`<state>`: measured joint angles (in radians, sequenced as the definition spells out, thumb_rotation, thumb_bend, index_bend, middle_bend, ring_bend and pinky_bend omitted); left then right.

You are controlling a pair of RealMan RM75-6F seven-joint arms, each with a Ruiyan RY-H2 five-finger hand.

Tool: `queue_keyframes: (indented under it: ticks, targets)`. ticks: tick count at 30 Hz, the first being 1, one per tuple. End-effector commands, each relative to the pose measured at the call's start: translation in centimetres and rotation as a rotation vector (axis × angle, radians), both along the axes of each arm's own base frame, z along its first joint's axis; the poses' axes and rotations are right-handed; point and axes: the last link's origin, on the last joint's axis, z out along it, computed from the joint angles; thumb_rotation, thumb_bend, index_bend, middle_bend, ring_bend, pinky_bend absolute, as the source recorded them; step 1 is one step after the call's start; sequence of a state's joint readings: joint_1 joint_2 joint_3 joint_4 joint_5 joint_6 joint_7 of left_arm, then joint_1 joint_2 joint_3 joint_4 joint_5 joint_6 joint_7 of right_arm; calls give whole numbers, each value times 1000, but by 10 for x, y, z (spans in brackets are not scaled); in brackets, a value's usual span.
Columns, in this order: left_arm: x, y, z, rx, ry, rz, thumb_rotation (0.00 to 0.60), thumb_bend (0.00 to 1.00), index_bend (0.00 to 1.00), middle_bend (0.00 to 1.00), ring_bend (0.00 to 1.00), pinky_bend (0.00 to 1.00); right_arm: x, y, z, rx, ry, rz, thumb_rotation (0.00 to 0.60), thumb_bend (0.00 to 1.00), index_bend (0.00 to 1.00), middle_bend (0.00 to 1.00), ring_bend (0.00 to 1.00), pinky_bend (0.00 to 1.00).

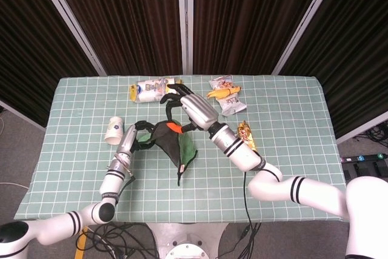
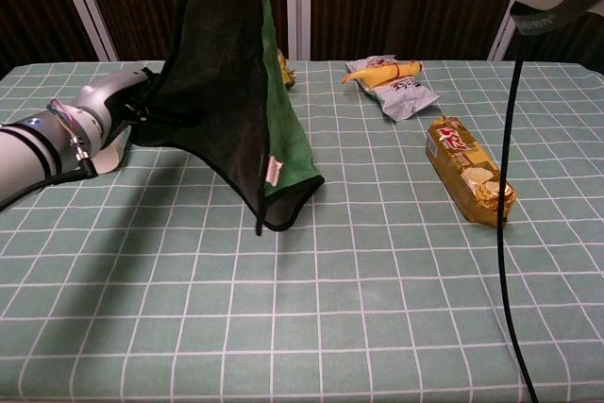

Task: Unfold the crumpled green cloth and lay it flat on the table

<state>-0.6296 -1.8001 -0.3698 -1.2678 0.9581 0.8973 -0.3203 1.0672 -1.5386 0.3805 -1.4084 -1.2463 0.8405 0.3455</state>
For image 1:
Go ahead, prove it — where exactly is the right robot hand orange thumb tip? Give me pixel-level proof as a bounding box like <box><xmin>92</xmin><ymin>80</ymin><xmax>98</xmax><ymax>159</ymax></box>
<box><xmin>159</xmin><ymin>82</ymin><xmax>219</xmax><ymax>135</ymax></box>

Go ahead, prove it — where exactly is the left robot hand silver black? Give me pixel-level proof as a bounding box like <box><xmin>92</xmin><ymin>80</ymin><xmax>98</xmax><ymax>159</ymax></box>
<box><xmin>116</xmin><ymin>120</ymin><xmax>158</xmax><ymax>158</ymax></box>

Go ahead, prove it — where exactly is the black and green cloth pouch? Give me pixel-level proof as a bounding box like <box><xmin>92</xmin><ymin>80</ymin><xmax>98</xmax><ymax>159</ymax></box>
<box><xmin>135</xmin><ymin>120</ymin><xmax>198</xmax><ymax>186</ymax></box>

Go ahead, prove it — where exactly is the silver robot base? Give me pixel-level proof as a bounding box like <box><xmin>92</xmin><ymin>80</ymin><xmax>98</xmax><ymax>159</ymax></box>
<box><xmin>145</xmin><ymin>222</ymin><xmax>228</xmax><ymax>259</ymax></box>

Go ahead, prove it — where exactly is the white paper cup blue flower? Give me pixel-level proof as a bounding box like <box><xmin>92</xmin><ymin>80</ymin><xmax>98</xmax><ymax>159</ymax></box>
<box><xmin>104</xmin><ymin>116</ymin><xmax>125</xmax><ymax>146</ymax></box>

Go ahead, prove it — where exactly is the yellow snack packet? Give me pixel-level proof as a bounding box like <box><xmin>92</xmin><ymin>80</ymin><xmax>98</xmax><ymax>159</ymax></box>
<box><xmin>206</xmin><ymin>86</ymin><xmax>243</xmax><ymax>99</ymax></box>

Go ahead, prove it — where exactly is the gold biscuit pack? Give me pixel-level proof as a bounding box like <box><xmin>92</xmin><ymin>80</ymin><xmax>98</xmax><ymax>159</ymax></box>
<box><xmin>236</xmin><ymin>121</ymin><xmax>259</xmax><ymax>153</ymax></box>

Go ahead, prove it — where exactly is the white yellow snack bag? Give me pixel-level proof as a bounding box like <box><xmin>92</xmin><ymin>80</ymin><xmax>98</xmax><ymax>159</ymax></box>
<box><xmin>129</xmin><ymin>77</ymin><xmax>183</xmax><ymax>104</ymax></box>

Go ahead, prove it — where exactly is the green checked tablecloth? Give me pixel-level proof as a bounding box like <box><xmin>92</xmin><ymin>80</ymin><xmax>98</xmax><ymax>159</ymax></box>
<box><xmin>14</xmin><ymin>75</ymin><xmax>353</xmax><ymax>223</ymax></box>

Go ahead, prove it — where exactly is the yellow floor tape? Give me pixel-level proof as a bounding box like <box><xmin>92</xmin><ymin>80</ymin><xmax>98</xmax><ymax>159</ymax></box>
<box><xmin>75</xmin><ymin>225</ymin><xmax>89</xmax><ymax>259</ymax></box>

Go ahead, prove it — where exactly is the black power strip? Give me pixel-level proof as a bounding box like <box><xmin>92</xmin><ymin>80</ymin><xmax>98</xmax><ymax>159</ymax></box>
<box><xmin>341</xmin><ymin>152</ymin><xmax>388</xmax><ymax>178</ymax></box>

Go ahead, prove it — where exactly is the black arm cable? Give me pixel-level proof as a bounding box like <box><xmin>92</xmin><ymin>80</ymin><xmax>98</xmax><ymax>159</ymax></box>
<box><xmin>243</xmin><ymin>170</ymin><xmax>257</xmax><ymax>259</ymax></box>

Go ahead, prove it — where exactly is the black floor cable bundle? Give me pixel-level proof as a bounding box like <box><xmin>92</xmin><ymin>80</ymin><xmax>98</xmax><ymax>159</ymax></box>
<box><xmin>75</xmin><ymin>221</ymin><xmax>158</xmax><ymax>259</ymax></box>
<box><xmin>218</xmin><ymin>222</ymin><xmax>263</xmax><ymax>259</ymax></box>
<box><xmin>353</xmin><ymin>121</ymin><xmax>388</xmax><ymax>143</ymax></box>

